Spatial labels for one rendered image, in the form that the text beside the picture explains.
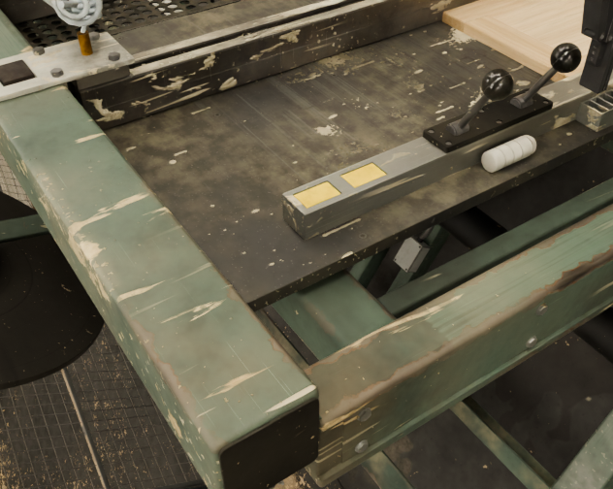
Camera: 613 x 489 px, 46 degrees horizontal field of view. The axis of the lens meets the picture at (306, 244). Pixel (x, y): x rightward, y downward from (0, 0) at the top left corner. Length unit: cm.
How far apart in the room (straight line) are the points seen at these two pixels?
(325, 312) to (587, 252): 29
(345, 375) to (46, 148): 45
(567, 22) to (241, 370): 98
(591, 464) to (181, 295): 116
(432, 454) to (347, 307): 203
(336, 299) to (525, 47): 62
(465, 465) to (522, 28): 178
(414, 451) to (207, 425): 233
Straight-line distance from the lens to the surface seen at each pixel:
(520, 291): 76
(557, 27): 138
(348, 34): 125
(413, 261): 255
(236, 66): 114
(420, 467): 287
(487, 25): 134
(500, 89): 89
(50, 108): 97
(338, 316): 82
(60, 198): 80
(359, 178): 89
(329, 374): 66
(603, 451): 164
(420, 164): 92
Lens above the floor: 229
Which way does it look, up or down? 45 degrees down
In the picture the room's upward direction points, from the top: 83 degrees counter-clockwise
